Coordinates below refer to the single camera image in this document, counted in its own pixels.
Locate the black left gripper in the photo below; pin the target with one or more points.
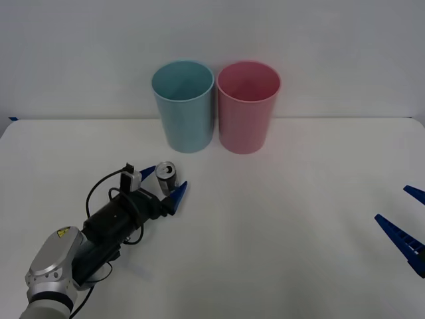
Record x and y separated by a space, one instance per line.
146 207

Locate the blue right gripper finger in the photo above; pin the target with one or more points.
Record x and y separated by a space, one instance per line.
403 237
416 192

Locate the black drink can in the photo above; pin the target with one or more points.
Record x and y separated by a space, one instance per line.
167 183

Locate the silver-grey and black left arm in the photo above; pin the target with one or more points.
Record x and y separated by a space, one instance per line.
54 254

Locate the pale blue plastic bin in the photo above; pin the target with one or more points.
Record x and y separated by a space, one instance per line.
187 123

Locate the pink plastic bin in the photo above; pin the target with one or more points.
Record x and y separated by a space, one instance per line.
244 124

